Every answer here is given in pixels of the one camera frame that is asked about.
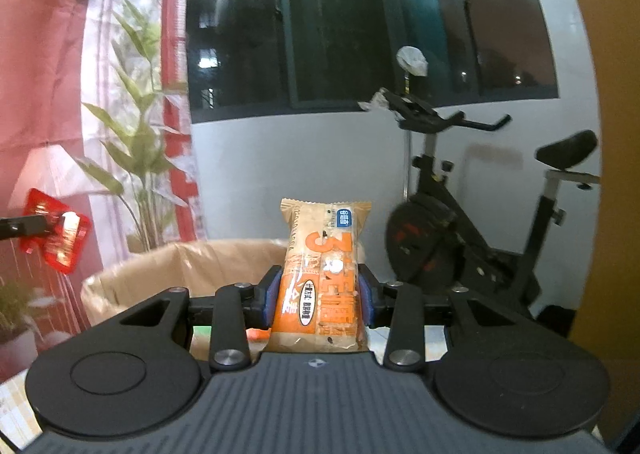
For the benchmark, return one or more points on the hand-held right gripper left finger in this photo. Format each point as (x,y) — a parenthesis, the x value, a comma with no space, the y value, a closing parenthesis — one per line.
(272,299)

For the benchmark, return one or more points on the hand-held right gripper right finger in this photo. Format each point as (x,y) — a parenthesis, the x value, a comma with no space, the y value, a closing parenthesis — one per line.
(365,301)

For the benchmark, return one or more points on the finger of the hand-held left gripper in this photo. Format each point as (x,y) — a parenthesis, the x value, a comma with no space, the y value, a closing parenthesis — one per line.
(25,228)

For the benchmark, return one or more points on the red snack packet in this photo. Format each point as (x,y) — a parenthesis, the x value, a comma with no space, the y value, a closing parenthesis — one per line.
(67,239)

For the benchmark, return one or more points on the tan orange snack packet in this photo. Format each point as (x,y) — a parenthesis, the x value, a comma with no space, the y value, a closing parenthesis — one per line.
(320,274)

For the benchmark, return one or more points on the brown cardboard box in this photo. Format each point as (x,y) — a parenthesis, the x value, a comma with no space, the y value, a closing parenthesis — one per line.
(220,266)

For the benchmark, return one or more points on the small orange snack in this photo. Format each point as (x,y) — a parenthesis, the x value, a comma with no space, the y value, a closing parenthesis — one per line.
(257,334)

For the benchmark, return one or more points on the green snack packet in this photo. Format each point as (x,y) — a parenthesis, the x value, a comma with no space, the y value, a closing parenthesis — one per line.
(202,330)

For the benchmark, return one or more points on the black exercise bike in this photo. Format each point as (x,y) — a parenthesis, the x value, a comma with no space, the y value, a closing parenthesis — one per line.
(450,244)

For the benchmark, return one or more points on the metal pole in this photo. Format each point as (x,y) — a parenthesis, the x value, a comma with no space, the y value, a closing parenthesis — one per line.
(408,158)

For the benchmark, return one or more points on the crumpled clear plastic wrap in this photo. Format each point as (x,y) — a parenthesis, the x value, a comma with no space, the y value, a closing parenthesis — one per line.
(376,101)

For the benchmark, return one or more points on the white plastic bag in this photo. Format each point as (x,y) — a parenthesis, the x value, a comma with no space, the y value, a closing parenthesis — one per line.
(414,61)

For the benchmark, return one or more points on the dark window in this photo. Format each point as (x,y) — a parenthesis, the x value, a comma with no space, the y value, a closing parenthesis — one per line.
(350,43)

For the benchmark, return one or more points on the wooden door panel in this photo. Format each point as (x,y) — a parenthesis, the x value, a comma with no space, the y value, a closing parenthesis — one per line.
(617,184)

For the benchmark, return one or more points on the printed pink wall cloth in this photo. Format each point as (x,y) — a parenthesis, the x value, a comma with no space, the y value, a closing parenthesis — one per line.
(45,83)

